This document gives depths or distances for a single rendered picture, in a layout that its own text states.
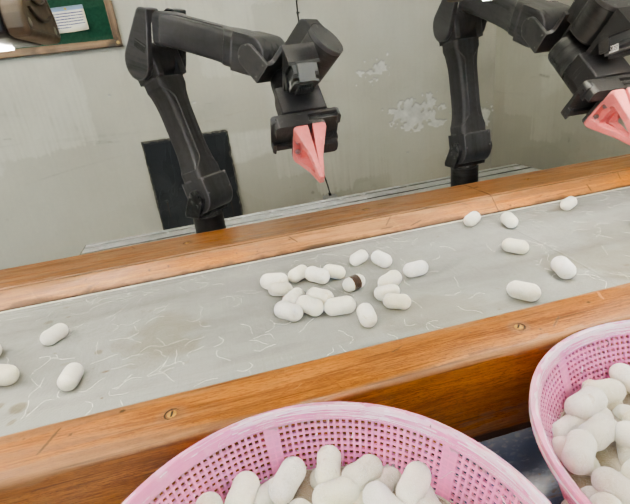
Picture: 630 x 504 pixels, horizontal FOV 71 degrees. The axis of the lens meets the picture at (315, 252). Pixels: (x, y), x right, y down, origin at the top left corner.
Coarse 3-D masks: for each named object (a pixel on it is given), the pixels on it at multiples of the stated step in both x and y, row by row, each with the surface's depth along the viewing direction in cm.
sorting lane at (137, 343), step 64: (320, 256) 65; (448, 256) 60; (512, 256) 58; (576, 256) 56; (0, 320) 58; (64, 320) 56; (128, 320) 54; (192, 320) 52; (256, 320) 50; (320, 320) 49; (384, 320) 47; (448, 320) 46; (128, 384) 42; (192, 384) 41
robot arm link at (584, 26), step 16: (576, 0) 66; (592, 0) 62; (608, 0) 61; (624, 0) 62; (576, 16) 66; (592, 16) 63; (608, 16) 62; (528, 32) 73; (544, 32) 70; (560, 32) 70; (576, 32) 66; (592, 32) 64; (544, 48) 72
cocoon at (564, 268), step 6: (558, 258) 52; (564, 258) 51; (552, 264) 52; (558, 264) 51; (564, 264) 50; (570, 264) 50; (558, 270) 51; (564, 270) 50; (570, 270) 50; (564, 276) 50; (570, 276) 50
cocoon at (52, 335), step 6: (60, 324) 51; (48, 330) 50; (54, 330) 51; (60, 330) 51; (66, 330) 52; (42, 336) 50; (48, 336) 50; (54, 336) 50; (60, 336) 51; (42, 342) 50; (48, 342) 50; (54, 342) 50
